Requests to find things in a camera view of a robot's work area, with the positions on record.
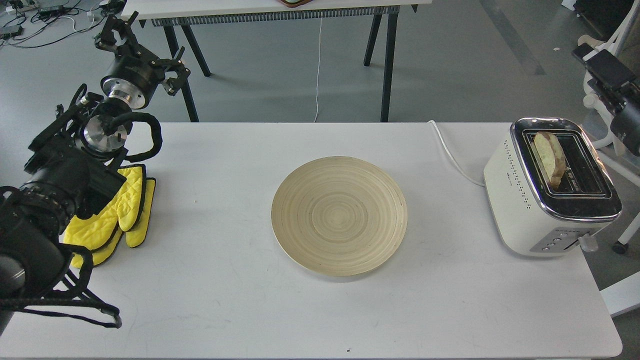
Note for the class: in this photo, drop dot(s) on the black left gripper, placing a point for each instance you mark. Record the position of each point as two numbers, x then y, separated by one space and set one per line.
130 79

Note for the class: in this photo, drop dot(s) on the slice of bread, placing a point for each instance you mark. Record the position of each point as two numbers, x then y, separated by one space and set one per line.
552 156

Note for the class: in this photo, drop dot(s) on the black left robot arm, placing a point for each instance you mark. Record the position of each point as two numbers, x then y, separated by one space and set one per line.
74 173

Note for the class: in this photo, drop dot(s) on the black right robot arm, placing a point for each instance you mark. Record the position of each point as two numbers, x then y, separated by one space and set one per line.
616 87

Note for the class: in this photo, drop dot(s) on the cream white toaster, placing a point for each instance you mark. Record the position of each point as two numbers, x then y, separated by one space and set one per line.
535 220

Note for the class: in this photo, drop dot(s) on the white background table black legs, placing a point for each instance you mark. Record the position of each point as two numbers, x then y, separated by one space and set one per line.
185 14

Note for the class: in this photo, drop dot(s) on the yellow oven mitt upper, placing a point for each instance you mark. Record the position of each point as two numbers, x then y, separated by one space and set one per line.
121 213

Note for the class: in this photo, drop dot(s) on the yellow oven mitt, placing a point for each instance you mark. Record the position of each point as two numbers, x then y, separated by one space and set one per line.
134 237
121 213

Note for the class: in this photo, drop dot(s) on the yellow oven mitt lower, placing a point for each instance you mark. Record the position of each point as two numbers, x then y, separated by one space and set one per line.
134 237

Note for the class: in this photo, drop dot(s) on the round bamboo plate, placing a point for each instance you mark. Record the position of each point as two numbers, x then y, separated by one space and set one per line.
339 216

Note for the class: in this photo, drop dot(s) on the white chair frame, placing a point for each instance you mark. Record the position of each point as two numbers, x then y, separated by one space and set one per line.
622 39

